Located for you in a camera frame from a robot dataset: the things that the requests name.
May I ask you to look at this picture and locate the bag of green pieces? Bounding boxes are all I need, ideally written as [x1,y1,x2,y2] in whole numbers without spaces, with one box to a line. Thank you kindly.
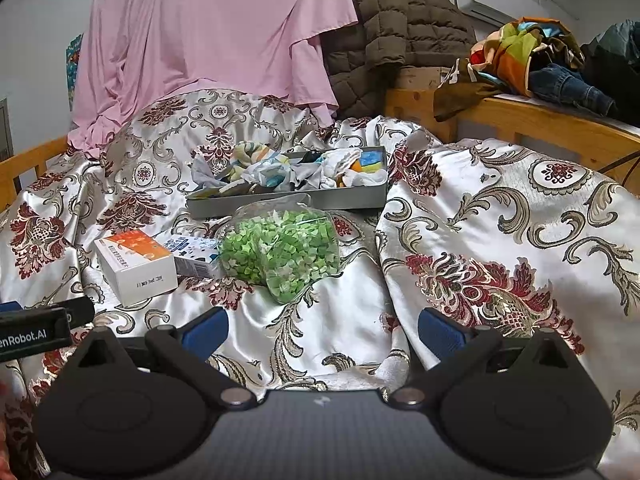
[216,203,342,306]

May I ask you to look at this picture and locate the colourful patchwork cloth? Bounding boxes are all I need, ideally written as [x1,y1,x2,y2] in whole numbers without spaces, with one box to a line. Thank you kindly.
[470,16,586,98]

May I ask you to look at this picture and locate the cardboard box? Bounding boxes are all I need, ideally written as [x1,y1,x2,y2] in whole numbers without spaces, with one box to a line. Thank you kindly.
[395,66,453,91]

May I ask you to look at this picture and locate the striped sock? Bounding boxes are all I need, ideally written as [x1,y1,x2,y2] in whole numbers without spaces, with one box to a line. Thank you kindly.
[230,141,291,181]

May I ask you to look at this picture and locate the olive brown cloth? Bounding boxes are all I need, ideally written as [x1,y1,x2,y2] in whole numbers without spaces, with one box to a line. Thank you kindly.
[432,57,506,122]

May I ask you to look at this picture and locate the white scalloped cloth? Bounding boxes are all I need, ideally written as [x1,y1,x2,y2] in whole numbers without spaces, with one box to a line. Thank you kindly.
[320,147,388,188]

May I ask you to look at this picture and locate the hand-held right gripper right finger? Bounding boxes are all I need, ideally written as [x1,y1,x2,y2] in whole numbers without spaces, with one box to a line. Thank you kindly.
[387,308,576,407]

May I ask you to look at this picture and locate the blue and white box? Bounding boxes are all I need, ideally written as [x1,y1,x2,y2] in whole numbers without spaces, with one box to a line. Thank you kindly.
[162,235,223,278]

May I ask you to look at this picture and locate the brown quilted jacket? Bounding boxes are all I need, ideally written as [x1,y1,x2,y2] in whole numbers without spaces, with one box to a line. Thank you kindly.
[320,0,476,121]

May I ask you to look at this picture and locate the dark jacket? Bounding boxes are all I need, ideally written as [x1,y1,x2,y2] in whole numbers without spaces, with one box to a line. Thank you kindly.
[580,20,640,128]

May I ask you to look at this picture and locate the white box with orange print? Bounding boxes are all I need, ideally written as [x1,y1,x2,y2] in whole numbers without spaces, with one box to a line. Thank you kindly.
[94,229,179,308]

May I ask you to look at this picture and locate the grey wall panel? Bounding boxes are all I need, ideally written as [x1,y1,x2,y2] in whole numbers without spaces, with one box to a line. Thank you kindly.
[0,97,13,161]

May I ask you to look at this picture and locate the wooden bed frame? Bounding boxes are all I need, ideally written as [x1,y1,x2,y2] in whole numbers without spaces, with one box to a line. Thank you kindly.
[384,87,640,186]

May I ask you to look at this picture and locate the blue jeans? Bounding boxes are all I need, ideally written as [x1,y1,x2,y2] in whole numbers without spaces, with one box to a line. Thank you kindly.
[527,62,618,116]

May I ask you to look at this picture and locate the blue wall poster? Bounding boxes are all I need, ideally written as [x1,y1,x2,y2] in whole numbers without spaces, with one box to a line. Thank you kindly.
[66,35,83,106]

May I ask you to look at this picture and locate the floral satin blanket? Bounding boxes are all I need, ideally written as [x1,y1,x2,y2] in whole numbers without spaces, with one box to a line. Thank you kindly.
[0,87,640,480]

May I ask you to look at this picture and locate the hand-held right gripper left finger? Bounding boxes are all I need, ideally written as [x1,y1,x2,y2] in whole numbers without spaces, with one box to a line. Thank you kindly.
[75,306,261,408]

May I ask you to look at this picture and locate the wooden bed rail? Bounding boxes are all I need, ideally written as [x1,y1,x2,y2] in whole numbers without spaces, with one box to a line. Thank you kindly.
[0,135,71,196]

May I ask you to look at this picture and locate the pink bed sheet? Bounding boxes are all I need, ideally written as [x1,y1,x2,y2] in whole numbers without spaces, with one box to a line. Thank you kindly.
[67,0,358,161]

